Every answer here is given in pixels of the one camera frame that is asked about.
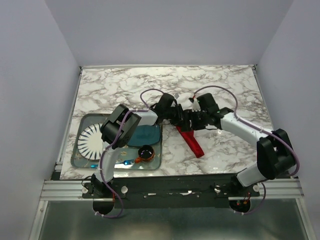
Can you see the blue handled utensil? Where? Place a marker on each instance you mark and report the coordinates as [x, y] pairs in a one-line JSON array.
[[125, 162]]

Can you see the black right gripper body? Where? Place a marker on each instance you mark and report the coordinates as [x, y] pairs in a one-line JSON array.
[[199, 118]]

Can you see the teal square plate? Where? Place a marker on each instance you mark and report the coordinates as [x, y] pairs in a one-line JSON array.
[[145, 135]]

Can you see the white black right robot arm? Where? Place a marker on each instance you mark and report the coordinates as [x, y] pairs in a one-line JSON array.
[[275, 155]]

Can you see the black mounting base plate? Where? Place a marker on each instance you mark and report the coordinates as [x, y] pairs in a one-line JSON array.
[[180, 191]]

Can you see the aluminium frame rail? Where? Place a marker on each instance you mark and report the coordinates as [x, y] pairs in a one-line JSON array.
[[71, 190]]

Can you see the white blue striped plate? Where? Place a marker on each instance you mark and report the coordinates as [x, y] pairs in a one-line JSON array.
[[89, 143]]

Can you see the red cloth napkin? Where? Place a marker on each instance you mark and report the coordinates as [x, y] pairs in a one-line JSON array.
[[191, 141]]

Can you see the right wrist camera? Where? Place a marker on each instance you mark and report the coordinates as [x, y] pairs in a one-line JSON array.
[[205, 102]]

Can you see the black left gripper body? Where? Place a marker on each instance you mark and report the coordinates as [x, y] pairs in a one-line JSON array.
[[170, 114]]

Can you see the brown ceramic cup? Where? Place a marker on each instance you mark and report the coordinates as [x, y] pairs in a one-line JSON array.
[[146, 153]]

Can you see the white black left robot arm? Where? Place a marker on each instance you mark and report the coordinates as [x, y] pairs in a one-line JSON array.
[[119, 128]]

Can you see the glass rectangular tray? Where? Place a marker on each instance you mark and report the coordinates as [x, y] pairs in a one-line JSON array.
[[126, 152]]

